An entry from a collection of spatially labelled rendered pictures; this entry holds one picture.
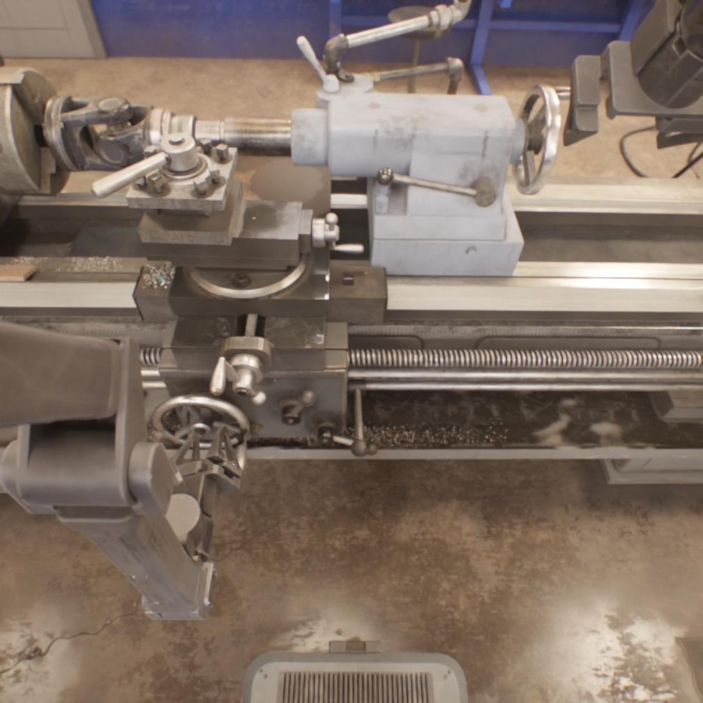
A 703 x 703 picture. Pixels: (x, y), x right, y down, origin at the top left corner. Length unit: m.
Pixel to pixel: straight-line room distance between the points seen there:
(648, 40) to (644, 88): 0.04
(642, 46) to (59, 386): 0.50
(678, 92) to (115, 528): 0.57
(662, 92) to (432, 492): 1.53
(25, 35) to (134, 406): 4.46
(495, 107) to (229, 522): 1.40
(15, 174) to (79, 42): 3.44
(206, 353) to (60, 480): 0.68
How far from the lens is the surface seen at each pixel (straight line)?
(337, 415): 1.26
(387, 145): 1.13
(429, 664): 1.46
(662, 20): 0.52
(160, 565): 0.60
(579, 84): 0.55
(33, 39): 4.80
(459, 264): 1.25
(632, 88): 0.54
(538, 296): 1.27
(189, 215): 1.06
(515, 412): 1.60
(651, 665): 1.92
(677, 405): 1.73
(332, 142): 1.13
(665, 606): 1.99
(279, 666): 1.44
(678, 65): 0.51
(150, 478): 0.43
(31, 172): 1.29
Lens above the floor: 1.69
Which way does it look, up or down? 51 degrees down
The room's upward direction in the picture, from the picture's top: 2 degrees clockwise
